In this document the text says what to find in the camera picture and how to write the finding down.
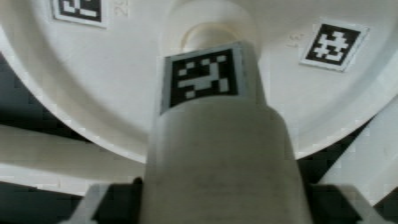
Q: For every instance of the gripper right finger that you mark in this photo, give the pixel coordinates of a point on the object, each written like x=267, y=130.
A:
x=340, y=207

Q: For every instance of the white cylindrical table leg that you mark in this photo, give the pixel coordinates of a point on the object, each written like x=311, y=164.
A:
x=223, y=178

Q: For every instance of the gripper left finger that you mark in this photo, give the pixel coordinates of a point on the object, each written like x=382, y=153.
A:
x=109, y=205

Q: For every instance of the white right barrier block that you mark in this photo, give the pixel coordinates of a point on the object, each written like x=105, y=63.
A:
x=365, y=169

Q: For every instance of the white round table top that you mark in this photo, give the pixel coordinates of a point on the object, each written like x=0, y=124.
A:
x=86, y=46

